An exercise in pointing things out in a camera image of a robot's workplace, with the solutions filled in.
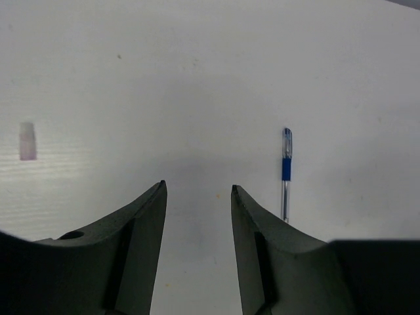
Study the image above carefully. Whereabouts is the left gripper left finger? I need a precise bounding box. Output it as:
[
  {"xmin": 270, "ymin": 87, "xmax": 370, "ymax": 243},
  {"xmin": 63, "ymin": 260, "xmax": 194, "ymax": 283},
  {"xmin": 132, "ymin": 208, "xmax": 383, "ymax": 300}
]
[{"xmin": 1, "ymin": 181, "xmax": 167, "ymax": 314}]

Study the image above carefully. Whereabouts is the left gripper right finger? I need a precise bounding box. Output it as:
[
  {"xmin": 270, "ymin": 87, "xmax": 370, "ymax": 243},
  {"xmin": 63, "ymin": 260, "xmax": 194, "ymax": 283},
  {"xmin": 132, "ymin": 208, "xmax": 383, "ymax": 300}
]
[{"xmin": 231, "ymin": 185, "xmax": 419, "ymax": 314}]

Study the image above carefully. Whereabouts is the blue pen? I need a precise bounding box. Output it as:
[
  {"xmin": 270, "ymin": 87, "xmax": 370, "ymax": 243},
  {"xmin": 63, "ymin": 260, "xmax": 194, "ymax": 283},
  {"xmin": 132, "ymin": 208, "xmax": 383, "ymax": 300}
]
[{"xmin": 281, "ymin": 128, "xmax": 293, "ymax": 223}]

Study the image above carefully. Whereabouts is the clear pen cap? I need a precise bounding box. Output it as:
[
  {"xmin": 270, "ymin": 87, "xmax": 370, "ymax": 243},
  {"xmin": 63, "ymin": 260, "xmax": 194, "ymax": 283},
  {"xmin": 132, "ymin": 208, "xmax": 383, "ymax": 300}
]
[{"xmin": 19, "ymin": 121, "xmax": 37, "ymax": 161}]

